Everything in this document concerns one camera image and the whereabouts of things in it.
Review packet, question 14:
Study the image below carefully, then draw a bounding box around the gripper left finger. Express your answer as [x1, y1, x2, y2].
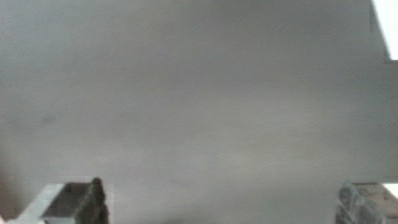
[3, 178, 110, 224]

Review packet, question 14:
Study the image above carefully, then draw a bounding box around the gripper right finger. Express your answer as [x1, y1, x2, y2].
[334, 182, 398, 224]

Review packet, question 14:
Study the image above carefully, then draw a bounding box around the white drawer cabinet box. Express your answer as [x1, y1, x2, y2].
[371, 0, 398, 61]

